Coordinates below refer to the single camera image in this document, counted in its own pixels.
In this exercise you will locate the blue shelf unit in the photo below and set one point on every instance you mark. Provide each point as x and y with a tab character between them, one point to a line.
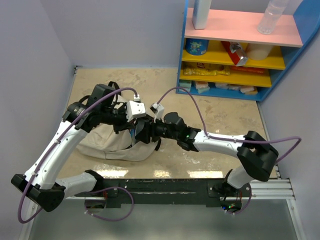
229	58

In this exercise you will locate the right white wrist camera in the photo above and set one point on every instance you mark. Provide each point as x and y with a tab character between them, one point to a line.
158	110

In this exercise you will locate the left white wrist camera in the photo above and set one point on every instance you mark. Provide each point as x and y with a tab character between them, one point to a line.
135	110

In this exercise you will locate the clear plastic bottle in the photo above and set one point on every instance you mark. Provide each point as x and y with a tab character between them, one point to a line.
272	14

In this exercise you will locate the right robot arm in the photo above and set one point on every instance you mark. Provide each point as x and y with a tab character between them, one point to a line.
257	158

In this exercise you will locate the white bowl cup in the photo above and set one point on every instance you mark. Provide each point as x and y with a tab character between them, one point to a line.
258	52

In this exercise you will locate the beige student backpack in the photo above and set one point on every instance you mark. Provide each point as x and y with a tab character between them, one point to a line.
102	142

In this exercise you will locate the yellow snack bag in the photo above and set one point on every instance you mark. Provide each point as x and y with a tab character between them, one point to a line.
205	69

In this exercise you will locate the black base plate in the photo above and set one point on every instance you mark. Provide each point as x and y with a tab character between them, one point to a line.
167	191

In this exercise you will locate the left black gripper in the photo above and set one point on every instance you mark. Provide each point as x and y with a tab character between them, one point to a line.
125	125

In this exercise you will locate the orange red packet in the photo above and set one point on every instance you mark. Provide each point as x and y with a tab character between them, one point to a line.
253	70

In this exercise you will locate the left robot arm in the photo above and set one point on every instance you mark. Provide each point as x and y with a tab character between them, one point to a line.
40	182

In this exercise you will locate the blue tin can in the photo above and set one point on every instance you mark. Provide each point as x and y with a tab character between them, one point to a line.
196	47

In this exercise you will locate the white bottle on shelf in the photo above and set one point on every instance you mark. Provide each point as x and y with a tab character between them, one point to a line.
200	13

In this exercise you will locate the pastel sponges row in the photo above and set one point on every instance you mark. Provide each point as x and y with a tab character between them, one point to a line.
203	86

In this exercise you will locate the red snack packet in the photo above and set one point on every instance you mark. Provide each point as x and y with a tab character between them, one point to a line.
236	52

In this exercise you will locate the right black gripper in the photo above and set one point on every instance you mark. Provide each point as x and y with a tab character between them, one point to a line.
150	127

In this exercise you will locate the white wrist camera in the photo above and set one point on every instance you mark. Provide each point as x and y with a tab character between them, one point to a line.
135	110
158	110

